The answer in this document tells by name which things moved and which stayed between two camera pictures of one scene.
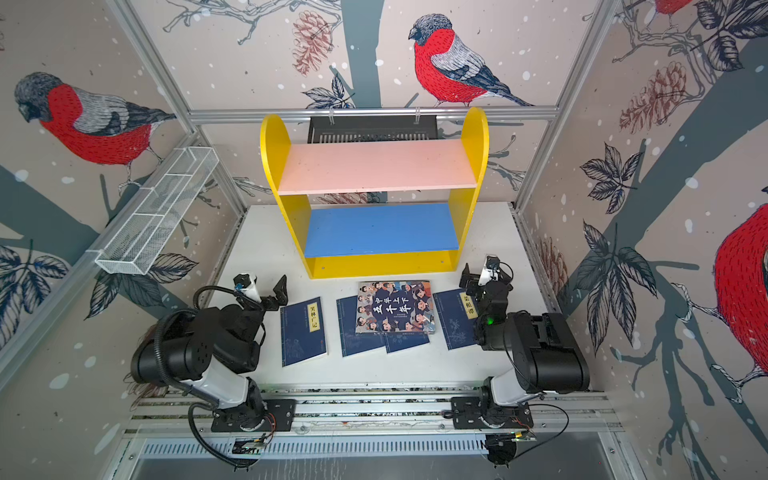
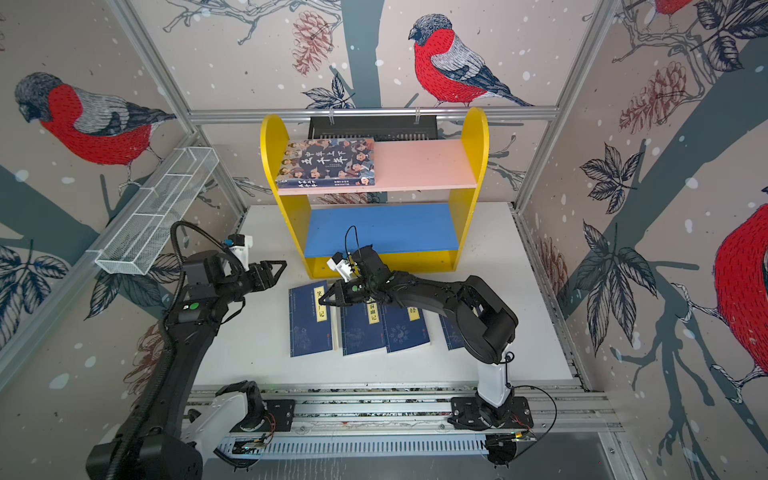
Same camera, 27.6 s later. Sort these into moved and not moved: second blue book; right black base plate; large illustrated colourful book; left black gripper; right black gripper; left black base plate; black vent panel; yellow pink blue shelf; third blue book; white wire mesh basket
Moved: left black gripper; large illustrated colourful book; right black gripper
Not moved: yellow pink blue shelf; second blue book; left black base plate; white wire mesh basket; black vent panel; third blue book; right black base plate
